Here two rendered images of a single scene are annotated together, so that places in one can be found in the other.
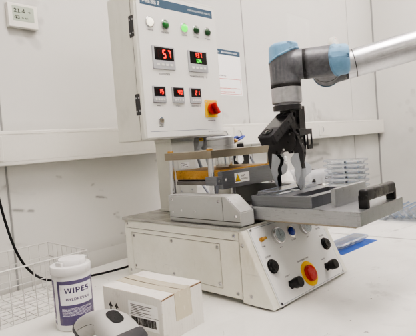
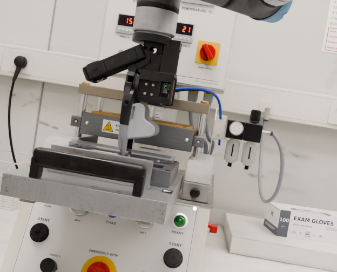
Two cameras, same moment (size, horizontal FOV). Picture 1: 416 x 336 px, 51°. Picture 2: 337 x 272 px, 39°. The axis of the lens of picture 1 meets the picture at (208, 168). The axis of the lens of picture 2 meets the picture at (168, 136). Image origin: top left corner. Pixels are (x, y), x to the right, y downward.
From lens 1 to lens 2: 1.09 m
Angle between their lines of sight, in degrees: 51
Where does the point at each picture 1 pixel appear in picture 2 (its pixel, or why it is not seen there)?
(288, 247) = (89, 226)
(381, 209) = (73, 192)
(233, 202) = (47, 142)
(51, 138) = (79, 64)
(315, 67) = not seen: outside the picture
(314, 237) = (156, 239)
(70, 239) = not seen: hidden behind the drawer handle
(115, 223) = not seen: hidden behind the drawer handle
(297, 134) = (130, 75)
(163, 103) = (130, 34)
